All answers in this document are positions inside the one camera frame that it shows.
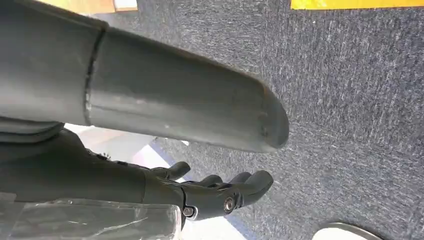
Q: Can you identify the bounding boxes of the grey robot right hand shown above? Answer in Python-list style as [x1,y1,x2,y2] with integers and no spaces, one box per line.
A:
[0,0,290,230]

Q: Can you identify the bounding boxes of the clear plastic cover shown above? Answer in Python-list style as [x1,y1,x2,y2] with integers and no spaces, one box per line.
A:
[0,192,183,240]

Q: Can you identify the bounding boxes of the yellow floor sheet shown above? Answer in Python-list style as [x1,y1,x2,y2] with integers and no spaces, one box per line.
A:
[290,0,424,10]

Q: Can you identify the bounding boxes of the white round floor object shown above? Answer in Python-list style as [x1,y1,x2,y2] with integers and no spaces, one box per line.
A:
[311,222,383,240]

